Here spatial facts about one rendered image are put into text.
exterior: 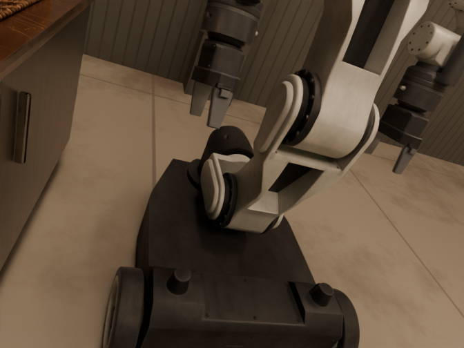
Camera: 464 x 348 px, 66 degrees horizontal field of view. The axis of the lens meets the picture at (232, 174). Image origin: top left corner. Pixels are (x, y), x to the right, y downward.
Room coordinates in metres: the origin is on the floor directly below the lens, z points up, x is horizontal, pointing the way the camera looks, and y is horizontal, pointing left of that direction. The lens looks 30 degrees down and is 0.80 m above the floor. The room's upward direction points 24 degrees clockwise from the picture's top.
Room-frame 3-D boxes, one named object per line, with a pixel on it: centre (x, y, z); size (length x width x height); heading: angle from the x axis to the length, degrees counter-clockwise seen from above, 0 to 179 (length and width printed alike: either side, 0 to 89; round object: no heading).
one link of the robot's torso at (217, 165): (0.84, -0.04, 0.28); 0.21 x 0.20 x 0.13; 24
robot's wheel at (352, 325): (0.69, -0.40, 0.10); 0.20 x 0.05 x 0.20; 24
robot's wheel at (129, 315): (0.48, 0.09, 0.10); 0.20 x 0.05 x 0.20; 24
